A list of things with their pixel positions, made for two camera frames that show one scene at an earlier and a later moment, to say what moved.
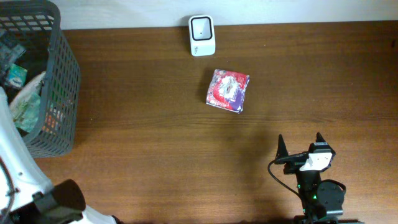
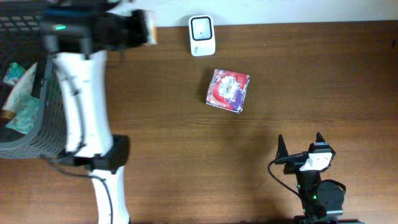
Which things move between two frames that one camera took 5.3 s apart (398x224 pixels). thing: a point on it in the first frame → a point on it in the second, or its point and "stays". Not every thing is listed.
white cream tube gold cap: x=35 y=83 → x=20 y=90
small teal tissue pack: x=17 y=76 stays
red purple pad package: x=227 y=90 stays
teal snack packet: x=26 y=114 stays
